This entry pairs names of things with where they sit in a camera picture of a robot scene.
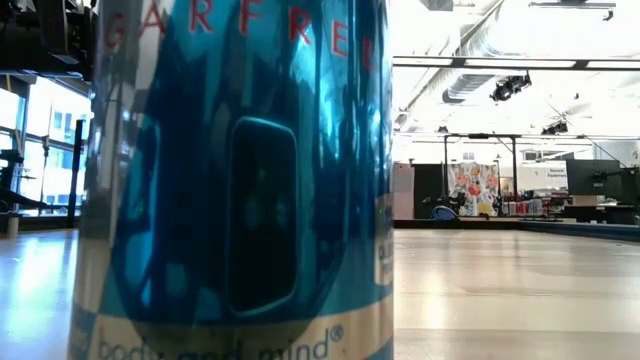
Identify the blue white rounded object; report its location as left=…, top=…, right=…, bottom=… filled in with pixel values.
left=429, top=204, right=459, bottom=222

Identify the black ceiling spotlight cluster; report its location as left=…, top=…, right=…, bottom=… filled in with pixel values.
left=541, top=120, right=570, bottom=136
left=489, top=73, right=533, bottom=103

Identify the blue silver energy drink can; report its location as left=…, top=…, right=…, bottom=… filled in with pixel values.
left=67, top=0, right=396, bottom=360

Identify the floral printed banner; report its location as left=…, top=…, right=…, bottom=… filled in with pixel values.
left=448, top=161, right=500, bottom=218

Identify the black tripod stand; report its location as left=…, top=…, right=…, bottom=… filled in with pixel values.
left=66, top=118, right=85, bottom=230

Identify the silver ceiling air duct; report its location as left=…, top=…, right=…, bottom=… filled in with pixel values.
left=441, top=73, right=497, bottom=105

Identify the black partition panel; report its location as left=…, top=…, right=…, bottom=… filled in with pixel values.
left=412, top=163, right=446, bottom=220

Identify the black adjustable stand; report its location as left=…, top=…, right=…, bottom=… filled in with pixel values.
left=0, top=148, right=54, bottom=236

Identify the black computer monitor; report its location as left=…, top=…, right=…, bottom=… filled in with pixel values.
left=566, top=159, right=624, bottom=197

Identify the pink partition panel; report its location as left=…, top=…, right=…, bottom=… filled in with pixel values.
left=393, top=163, right=415, bottom=220

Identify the dark desk with equipment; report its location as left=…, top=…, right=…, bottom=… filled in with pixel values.
left=563, top=194, right=640, bottom=225

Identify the row of red white packages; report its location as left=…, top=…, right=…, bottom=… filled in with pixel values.
left=502, top=198, right=544, bottom=217

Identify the white sign with text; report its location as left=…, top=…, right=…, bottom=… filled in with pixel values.
left=517, top=164, right=569, bottom=192

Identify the black metal gantry frame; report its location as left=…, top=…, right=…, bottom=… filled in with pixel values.
left=442, top=132, right=519, bottom=201

